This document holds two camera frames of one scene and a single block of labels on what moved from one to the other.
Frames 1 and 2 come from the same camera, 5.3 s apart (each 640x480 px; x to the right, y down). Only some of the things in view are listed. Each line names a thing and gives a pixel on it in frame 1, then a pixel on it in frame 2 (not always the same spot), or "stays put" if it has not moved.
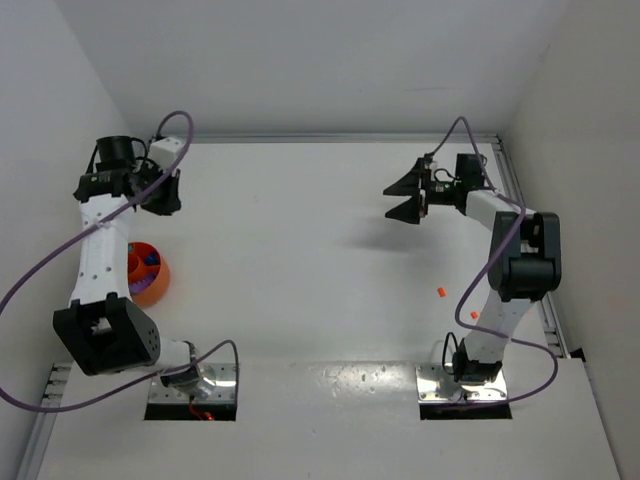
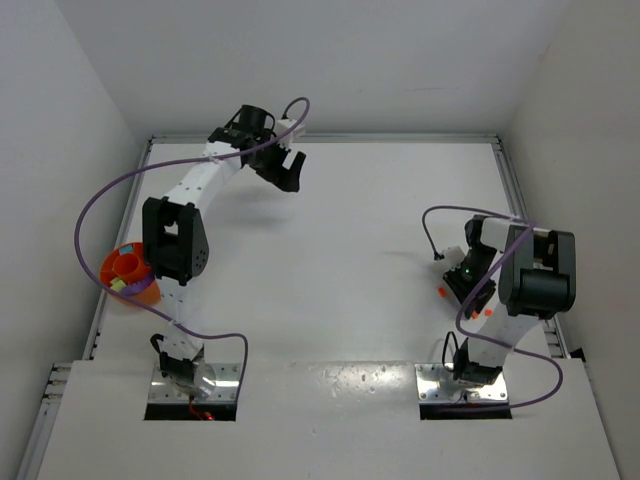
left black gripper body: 163,195 → 273,165
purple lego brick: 136,286 stays put
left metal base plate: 217,385 stays put
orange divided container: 138,270 stays put
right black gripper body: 424,191 → 470,291
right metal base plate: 436,385 stays put
